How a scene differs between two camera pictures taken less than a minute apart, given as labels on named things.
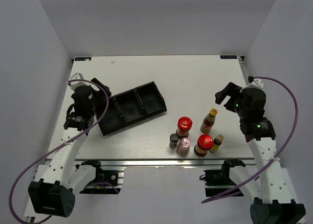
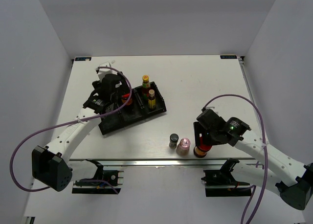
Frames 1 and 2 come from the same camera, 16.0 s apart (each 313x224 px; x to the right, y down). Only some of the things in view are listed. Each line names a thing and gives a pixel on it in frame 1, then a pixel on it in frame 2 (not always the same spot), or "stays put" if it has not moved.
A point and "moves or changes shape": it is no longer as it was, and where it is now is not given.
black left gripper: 101,97 -> 123,87
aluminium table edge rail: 166,162 stays put
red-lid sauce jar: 184,124 -> 124,98
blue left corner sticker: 83,58 stays put
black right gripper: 230,89 -> 198,129
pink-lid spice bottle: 183,149 stays put
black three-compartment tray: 132,106 stays put
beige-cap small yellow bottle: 217,141 -> 151,102
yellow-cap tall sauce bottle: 208,122 moves or changes shape
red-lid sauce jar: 205,143 stays put
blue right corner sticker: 228,56 stays put
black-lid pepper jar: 173,141 stays put
